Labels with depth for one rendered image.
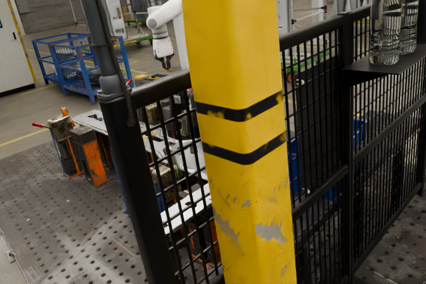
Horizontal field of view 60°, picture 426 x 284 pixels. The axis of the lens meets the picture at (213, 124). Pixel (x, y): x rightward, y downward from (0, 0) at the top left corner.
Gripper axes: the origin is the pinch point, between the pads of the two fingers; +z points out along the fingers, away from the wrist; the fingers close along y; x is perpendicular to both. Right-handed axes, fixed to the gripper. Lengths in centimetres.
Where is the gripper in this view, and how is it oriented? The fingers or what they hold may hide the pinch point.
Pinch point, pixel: (166, 64)
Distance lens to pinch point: 210.8
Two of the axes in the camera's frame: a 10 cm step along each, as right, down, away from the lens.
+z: 1.5, 9.2, 3.7
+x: 5.5, 2.4, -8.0
